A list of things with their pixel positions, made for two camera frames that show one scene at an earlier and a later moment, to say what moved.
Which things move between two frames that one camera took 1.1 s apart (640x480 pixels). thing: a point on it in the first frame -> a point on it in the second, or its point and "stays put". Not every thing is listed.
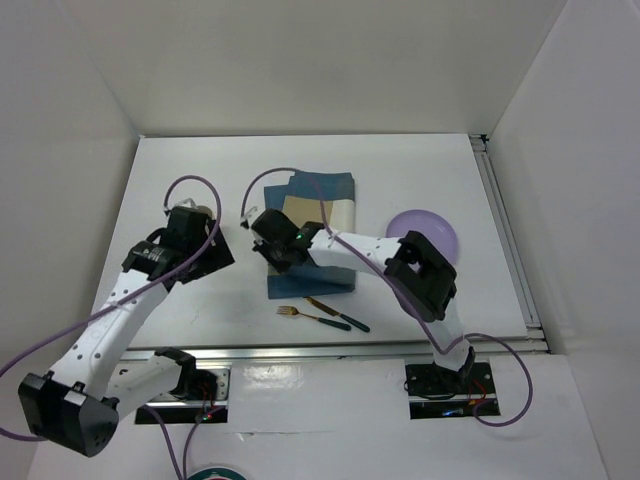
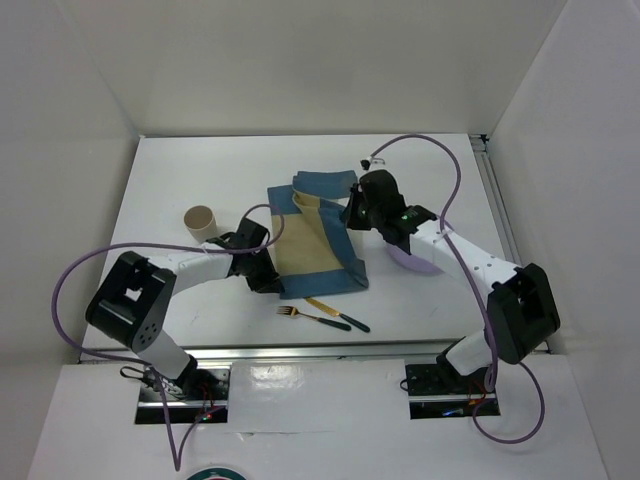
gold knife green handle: x=337 y=313 stays put
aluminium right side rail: x=484 y=154 stays put
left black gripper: x=219 y=256 -> x=268 y=282
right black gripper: x=281 y=265 -> x=350 y=214
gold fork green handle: x=292 y=311 stays put
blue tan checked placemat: x=313 y=197 stays put
